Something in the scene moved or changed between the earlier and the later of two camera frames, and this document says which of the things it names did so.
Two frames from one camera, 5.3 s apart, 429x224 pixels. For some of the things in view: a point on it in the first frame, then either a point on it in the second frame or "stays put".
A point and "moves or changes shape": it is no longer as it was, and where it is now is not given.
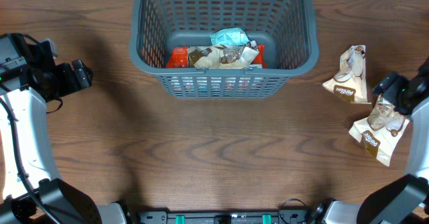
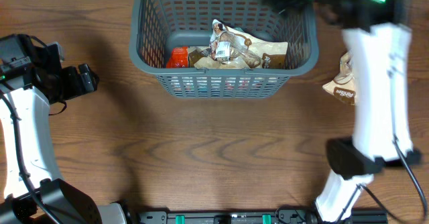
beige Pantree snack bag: [221, 56] stays put
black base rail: [283, 216] stays put
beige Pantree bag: [381, 133] moves or changes shape
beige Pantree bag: [350, 82] stays put
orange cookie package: [177, 57] stays put
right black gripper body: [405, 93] → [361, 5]
